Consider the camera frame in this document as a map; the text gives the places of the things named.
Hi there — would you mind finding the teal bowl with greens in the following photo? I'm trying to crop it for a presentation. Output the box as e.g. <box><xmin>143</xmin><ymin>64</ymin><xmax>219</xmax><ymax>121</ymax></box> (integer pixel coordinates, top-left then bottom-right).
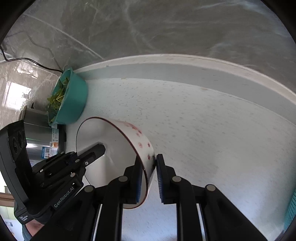
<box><xmin>46</xmin><ymin>68</ymin><xmax>88</xmax><ymax>126</ymax></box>

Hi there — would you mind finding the white bowl with red flowers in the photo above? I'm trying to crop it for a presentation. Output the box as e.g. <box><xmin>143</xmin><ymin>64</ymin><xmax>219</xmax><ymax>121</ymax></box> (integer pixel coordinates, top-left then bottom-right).
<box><xmin>76</xmin><ymin>117</ymin><xmax>155</xmax><ymax>209</ymax></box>

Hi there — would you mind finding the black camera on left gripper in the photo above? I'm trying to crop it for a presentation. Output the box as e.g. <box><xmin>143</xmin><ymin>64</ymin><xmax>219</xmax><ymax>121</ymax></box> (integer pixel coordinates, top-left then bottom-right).
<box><xmin>1</xmin><ymin>120</ymin><xmax>34</xmax><ymax>204</ymax></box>

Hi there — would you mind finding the stainless steel rice cooker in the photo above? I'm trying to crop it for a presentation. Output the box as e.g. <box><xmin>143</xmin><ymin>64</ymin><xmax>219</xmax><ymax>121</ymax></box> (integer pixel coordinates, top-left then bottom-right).
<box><xmin>19</xmin><ymin>105</ymin><xmax>66</xmax><ymax>166</ymax></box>

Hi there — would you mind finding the blue sleeve left forearm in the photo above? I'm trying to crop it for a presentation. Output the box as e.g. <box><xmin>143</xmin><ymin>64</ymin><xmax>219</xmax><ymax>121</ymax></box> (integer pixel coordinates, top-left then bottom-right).
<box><xmin>22</xmin><ymin>225</ymin><xmax>32</xmax><ymax>241</ymax></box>

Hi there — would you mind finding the black power cable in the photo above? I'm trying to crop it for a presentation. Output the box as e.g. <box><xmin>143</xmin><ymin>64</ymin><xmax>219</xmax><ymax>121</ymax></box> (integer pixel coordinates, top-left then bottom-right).
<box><xmin>0</xmin><ymin>45</ymin><xmax>64</xmax><ymax>73</ymax></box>

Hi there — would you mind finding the person's left hand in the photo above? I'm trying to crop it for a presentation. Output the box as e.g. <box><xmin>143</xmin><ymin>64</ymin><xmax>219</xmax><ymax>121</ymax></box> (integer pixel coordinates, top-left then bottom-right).
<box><xmin>25</xmin><ymin>220</ymin><xmax>44</xmax><ymax>236</ymax></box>

